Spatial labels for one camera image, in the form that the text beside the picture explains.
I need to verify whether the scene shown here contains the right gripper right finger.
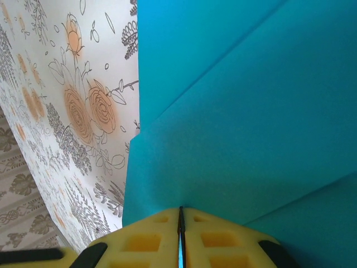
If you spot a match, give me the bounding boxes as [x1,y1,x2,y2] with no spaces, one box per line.
[182,207,301,268]

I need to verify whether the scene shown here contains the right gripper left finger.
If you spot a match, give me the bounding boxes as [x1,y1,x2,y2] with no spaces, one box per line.
[60,207,181,268]

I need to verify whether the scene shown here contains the teal cloth square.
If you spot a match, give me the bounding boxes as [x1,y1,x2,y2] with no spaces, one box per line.
[122,0,357,268]

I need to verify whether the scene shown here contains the floral patterned table cover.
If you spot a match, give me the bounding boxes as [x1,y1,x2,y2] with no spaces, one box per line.
[0,0,140,252]

